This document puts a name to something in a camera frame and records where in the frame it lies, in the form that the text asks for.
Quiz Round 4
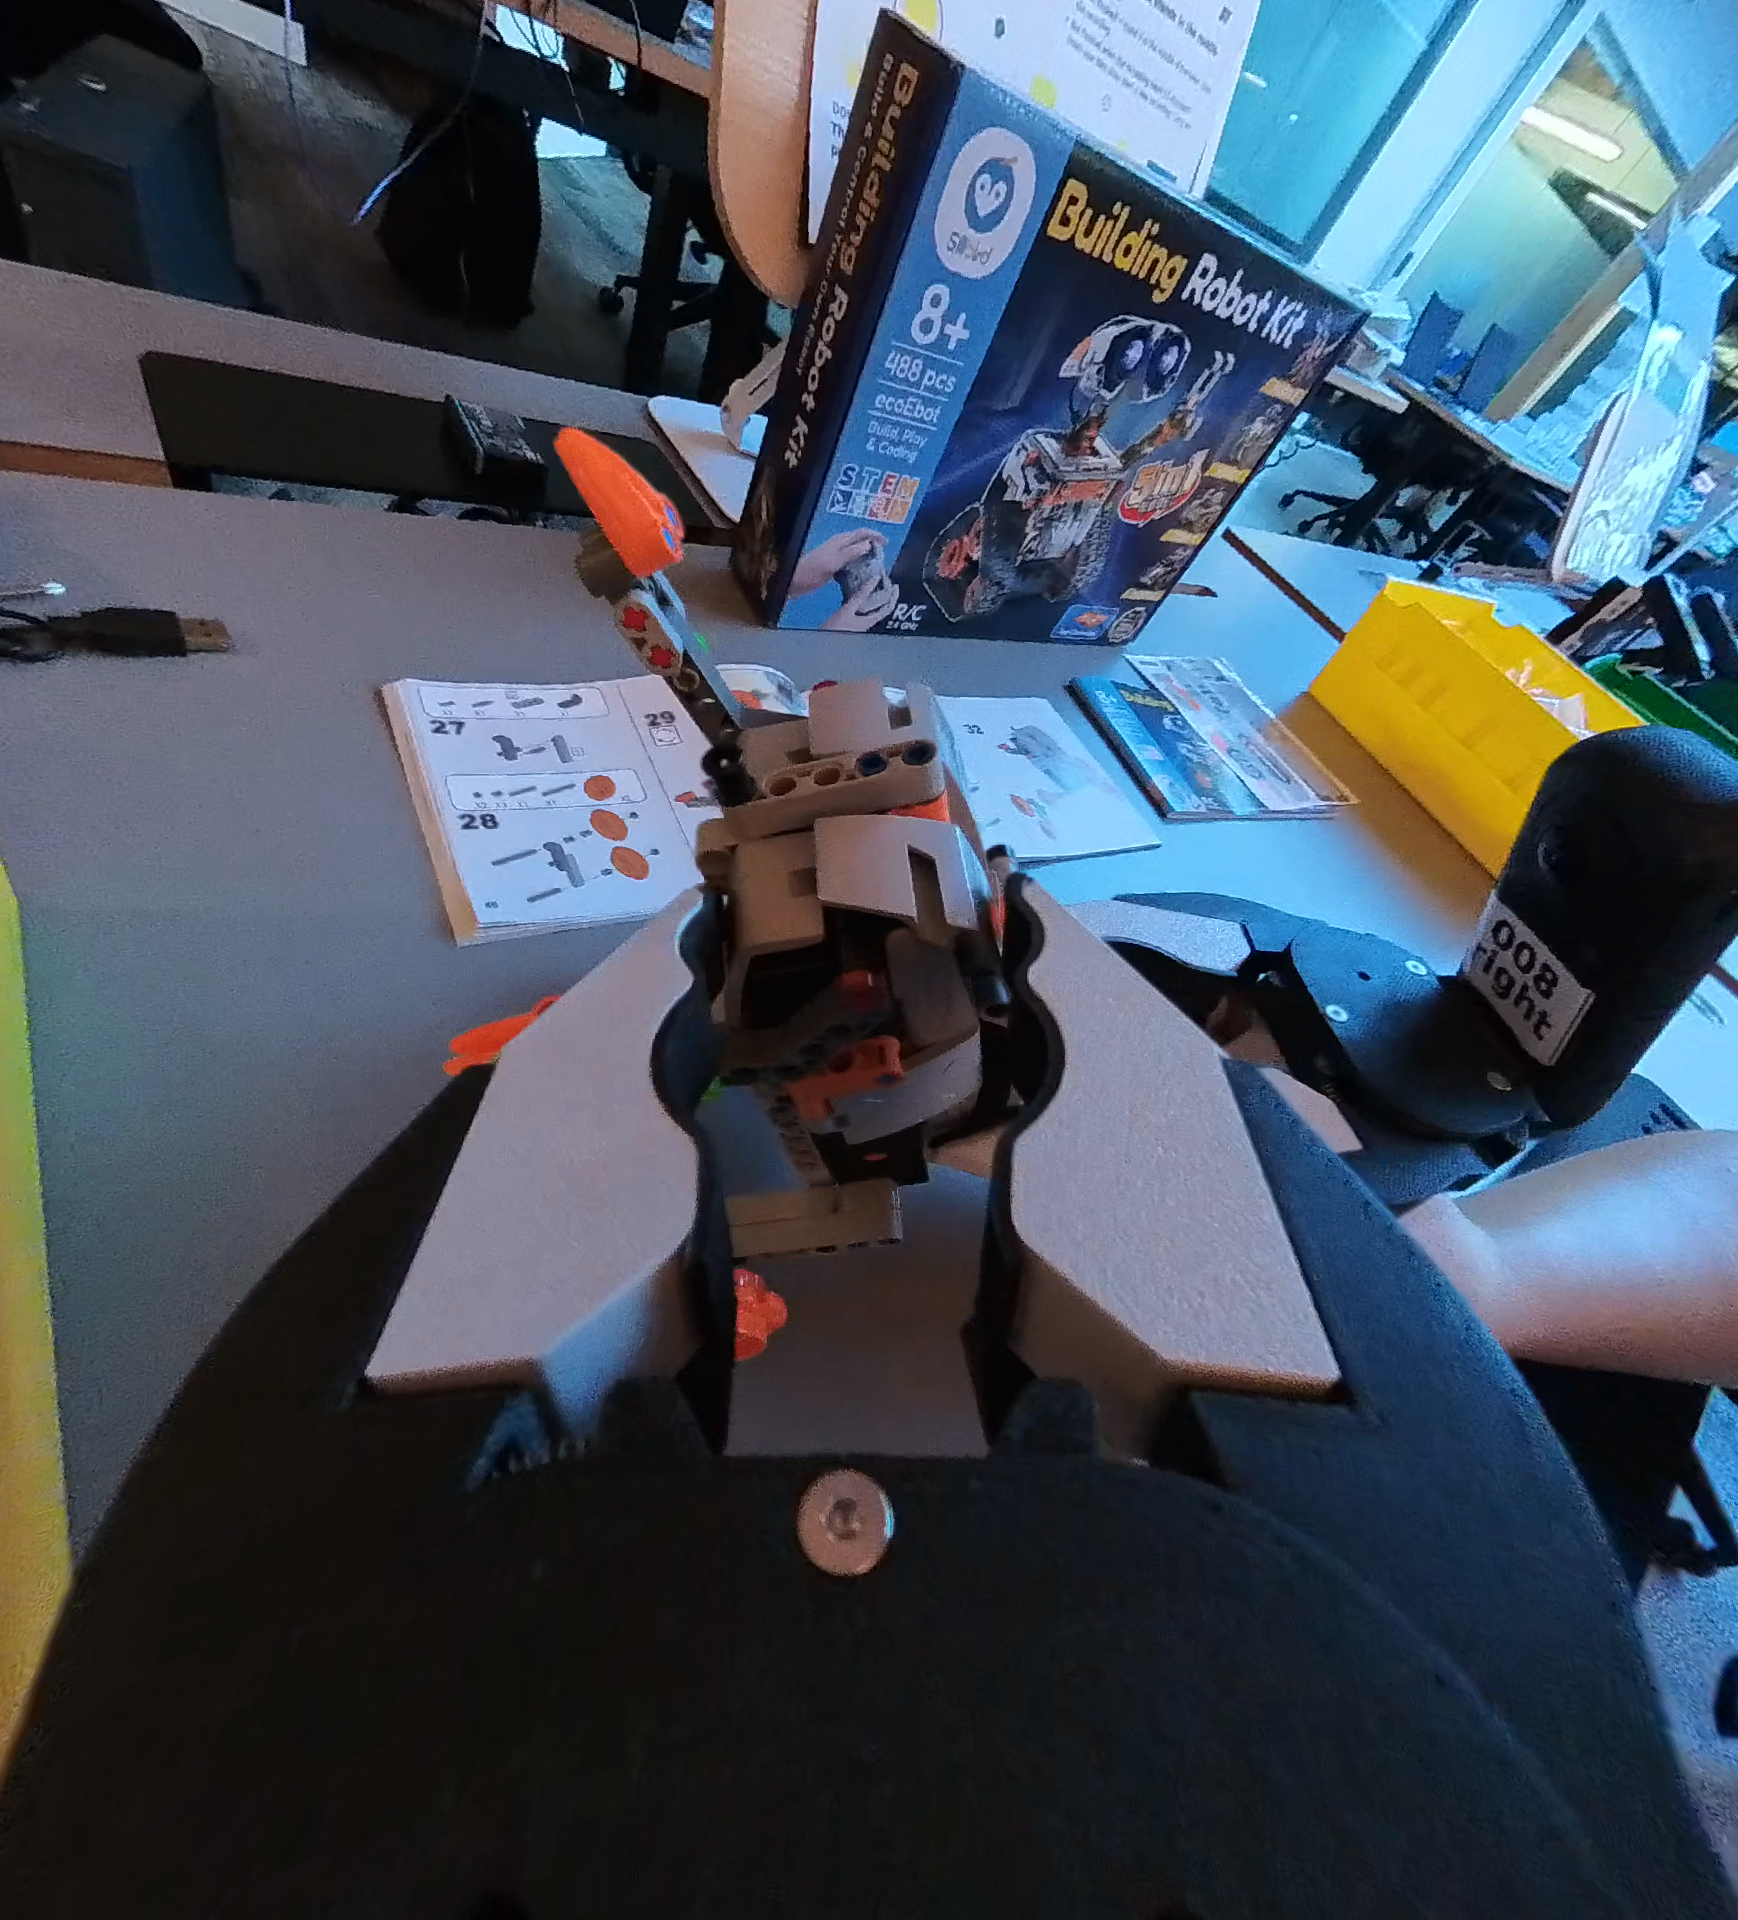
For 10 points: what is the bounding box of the dark cabinet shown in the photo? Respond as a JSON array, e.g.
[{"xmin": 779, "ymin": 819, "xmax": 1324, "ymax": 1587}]
[{"xmin": 0, "ymin": 35, "xmax": 249, "ymax": 308}]

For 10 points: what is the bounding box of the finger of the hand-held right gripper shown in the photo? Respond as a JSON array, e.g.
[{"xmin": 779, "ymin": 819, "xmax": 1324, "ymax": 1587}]
[
  {"xmin": 1225, "ymin": 1056, "xmax": 1366, "ymax": 1158},
  {"xmin": 1068, "ymin": 895, "xmax": 1324, "ymax": 1055}
]

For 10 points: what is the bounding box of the cardboard figure stand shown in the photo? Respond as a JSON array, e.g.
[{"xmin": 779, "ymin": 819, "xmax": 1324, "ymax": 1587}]
[{"xmin": 1552, "ymin": 210, "xmax": 1735, "ymax": 578}]

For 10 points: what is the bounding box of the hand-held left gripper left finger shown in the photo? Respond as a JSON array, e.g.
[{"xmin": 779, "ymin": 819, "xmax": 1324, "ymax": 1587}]
[{"xmin": 363, "ymin": 893, "xmax": 738, "ymax": 1451}]

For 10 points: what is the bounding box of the blue robot kit box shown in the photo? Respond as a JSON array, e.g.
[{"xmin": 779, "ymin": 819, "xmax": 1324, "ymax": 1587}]
[{"xmin": 731, "ymin": 6, "xmax": 1369, "ymax": 646}]

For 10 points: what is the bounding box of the black usb cable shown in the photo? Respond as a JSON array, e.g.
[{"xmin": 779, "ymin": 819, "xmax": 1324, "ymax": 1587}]
[{"xmin": 0, "ymin": 577, "xmax": 233, "ymax": 662}]

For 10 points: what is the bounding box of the robot sticker sheet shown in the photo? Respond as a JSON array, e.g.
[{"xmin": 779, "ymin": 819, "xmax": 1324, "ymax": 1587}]
[{"xmin": 1128, "ymin": 652, "xmax": 1358, "ymax": 815}]

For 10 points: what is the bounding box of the black power adapter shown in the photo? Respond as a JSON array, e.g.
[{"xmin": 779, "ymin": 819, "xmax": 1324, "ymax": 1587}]
[{"xmin": 440, "ymin": 397, "xmax": 571, "ymax": 483}]

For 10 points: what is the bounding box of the grey orange brick robot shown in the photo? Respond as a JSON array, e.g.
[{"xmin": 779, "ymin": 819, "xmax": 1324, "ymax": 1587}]
[{"xmin": 555, "ymin": 427, "xmax": 1027, "ymax": 1261}]

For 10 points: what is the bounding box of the grey desk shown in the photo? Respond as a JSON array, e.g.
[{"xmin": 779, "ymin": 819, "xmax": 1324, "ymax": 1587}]
[{"xmin": 0, "ymin": 456, "xmax": 1738, "ymax": 1548}]

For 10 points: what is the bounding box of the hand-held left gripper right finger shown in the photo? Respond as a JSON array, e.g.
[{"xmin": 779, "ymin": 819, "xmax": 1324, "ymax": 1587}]
[{"xmin": 977, "ymin": 874, "xmax": 1346, "ymax": 1451}]

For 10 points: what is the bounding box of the person's right forearm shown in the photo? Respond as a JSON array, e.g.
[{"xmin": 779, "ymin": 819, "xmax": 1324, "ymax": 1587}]
[{"xmin": 1394, "ymin": 1127, "xmax": 1738, "ymax": 1398}]

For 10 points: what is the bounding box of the orange claw brick piece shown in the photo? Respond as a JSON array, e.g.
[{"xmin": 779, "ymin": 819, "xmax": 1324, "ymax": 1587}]
[{"xmin": 445, "ymin": 992, "xmax": 559, "ymax": 1076}]

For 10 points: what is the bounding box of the black desk panel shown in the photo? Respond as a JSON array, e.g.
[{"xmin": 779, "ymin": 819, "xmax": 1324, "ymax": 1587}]
[{"xmin": 139, "ymin": 352, "xmax": 729, "ymax": 526}]

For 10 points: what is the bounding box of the white instruction booklet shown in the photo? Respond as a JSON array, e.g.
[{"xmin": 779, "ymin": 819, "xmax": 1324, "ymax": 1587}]
[{"xmin": 380, "ymin": 660, "xmax": 1164, "ymax": 947}]

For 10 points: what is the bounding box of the white printed sheet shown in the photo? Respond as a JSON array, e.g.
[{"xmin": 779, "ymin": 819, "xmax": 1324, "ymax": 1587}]
[{"xmin": 807, "ymin": 0, "xmax": 1262, "ymax": 195}]

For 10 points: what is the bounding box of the wooden display stand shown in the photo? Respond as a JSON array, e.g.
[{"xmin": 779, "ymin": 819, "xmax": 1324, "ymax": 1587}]
[{"xmin": 645, "ymin": 0, "xmax": 829, "ymax": 530}]

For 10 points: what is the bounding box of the orange fin brick assembly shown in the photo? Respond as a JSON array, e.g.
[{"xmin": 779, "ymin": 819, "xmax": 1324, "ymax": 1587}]
[{"xmin": 555, "ymin": 427, "xmax": 714, "ymax": 707}]

